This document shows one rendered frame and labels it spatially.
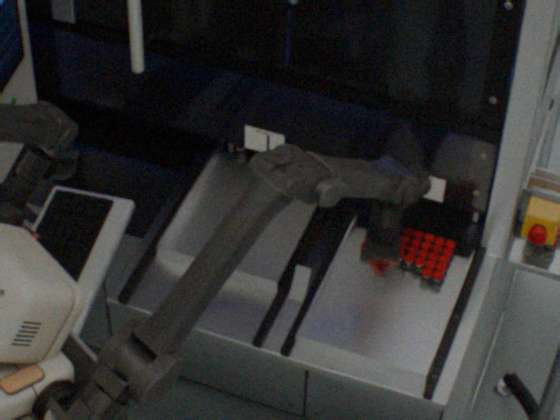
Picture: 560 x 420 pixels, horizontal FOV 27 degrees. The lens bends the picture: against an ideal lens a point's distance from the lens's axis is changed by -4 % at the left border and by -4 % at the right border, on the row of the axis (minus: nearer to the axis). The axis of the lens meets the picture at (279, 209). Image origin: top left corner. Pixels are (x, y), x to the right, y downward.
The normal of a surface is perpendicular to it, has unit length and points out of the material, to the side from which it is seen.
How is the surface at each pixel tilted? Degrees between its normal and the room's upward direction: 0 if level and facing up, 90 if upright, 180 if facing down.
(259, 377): 90
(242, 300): 0
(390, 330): 0
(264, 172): 42
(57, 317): 90
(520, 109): 90
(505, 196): 90
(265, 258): 0
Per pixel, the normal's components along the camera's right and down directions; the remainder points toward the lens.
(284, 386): -0.36, 0.66
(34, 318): 0.66, 0.55
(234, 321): 0.02, -0.70
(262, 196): -0.36, -0.13
